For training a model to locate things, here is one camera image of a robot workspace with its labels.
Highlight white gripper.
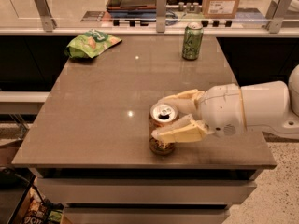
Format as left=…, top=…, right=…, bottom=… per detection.
left=151, top=84, right=246, bottom=143

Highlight orange soda can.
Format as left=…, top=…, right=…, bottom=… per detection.
left=148, top=102, right=179, bottom=156

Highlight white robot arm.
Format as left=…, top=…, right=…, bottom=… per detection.
left=151, top=65, right=299, bottom=143

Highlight green soda can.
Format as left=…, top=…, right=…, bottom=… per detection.
left=182, top=22, right=203, bottom=60

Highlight green rice chip bag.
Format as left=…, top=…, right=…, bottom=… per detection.
left=64, top=29, right=121, bottom=59

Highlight cardboard box with label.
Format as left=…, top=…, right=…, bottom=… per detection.
left=202, top=0, right=240, bottom=19

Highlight upper white drawer front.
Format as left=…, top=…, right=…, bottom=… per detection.
left=37, top=178, right=256, bottom=204

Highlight white drawer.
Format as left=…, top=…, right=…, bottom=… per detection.
left=37, top=178, right=256, bottom=204
left=64, top=208, right=230, bottom=224

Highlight lower white drawer front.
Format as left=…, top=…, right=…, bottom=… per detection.
left=64, top=208, right=230, bottom=224

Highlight snack bags on floor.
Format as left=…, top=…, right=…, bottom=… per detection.
left=20, top=189, right=64, bottom=224

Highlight middle metal glass bracket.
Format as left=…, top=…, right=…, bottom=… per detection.
left=156, top=0, right=166, bottom=33

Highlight metal glass bracket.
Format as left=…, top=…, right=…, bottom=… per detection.
left=156, top=0, right=166, bottom=33
left=34, top=0, right=57, bottom=32
left=265, top=0, right=298, bottom=34

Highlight right metal glass bracket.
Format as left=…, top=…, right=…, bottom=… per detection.
left=265, top=0, right=298, bottom=34

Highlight left metal glass bracket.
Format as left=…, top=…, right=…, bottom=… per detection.
left=34, top=0, right=57, bottom=32

